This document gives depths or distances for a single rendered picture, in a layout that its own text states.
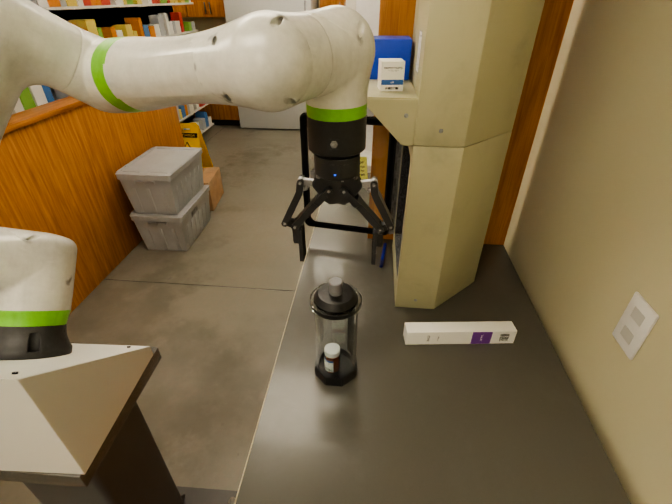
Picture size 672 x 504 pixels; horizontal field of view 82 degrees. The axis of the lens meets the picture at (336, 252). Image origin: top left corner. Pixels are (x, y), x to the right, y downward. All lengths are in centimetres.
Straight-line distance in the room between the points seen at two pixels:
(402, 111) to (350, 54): 34
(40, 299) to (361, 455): 70
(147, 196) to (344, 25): 268
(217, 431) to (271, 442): 119
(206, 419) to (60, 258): 132
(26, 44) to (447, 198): 81
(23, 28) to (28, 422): 61
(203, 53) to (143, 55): 15
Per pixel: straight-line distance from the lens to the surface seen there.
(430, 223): 98
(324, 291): 79
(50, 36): 80
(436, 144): 90
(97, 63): 77
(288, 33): 47
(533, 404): 100
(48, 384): 81
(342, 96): 57
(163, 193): 303
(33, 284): 95
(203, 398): 217
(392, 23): 122
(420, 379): 96
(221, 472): 194
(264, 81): 46
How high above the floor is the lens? 169
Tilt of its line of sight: 34 degrees down
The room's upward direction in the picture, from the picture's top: straight up
